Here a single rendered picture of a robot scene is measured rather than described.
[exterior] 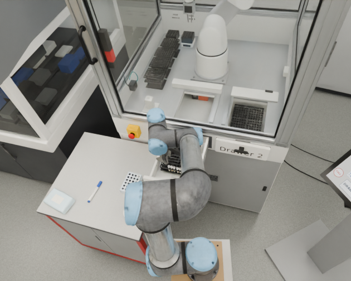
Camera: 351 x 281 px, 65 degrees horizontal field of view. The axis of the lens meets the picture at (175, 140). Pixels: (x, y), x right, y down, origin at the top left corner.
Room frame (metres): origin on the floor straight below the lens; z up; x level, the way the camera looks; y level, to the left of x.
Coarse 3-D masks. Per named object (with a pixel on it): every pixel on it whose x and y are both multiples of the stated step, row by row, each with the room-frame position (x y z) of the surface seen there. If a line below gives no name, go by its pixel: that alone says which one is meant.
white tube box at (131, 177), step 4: (128, 172) 0.84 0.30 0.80; (132, 172) 0.83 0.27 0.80; (128, 176) 0.81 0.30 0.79; (132, 176) 0.81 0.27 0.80; (136, 176) 0.80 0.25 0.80; (140, 176) 0.80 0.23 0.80; (124, 180) 0.79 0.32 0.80; (128, 180) 0.79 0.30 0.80; (132, 180) 0.78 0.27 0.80; (136, 180) 0.78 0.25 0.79; (140, 180) 0.79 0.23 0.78; (124, 184) 0.76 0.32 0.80; (120, 188) 0.74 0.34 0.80; (124, 188) 0.74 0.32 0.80; (124, 192) 0.72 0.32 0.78
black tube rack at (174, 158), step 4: (172, 152) 0.86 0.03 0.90; (172, 156) 0.86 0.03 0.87; (176, 156) 0.83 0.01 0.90; (180, 156) 0.83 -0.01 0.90; (168, 160) 0.82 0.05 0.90; (172, 160) 0.81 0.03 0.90; (176, 160) 0.83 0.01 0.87; (180, 160) 0.81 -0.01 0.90; (164, 164) 0.79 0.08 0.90; (168, 164) 0.79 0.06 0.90; (172, 164) 0.79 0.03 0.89; (176, 164) 0.78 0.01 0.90; (180, 164) 0.78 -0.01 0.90; (164, 168) 0.79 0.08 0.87; (172, 172) 0.75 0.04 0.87; (176, 172) 0.75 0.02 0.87
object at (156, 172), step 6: (204, 138) 0.94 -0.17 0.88; (204, 144) 0.93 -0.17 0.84; (204, 150) 0.85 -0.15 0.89; (204, 156) 0.83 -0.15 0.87; (156, 162) 0.82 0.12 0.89; (156, 168) 0.79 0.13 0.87; (150, 174) 0.75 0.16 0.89; (156, 174) 0.78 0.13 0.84; (162, 174) 0.77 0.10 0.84; (168, 174) 0.77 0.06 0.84; (174, 174) 0.76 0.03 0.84
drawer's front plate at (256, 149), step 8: (216, 144) 0.88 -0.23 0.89; (224, 144) 0.87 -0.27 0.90; (232, 144) 0.85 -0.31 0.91; (240, 144) 0.83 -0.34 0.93; (248, 144) 0.83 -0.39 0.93; (224, 152) 0.87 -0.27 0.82; (248, 152) 0.81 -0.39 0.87; (256, 152) 0.80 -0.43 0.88; (264, 152) 0.78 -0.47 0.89; (264, 160) 0.78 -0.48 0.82
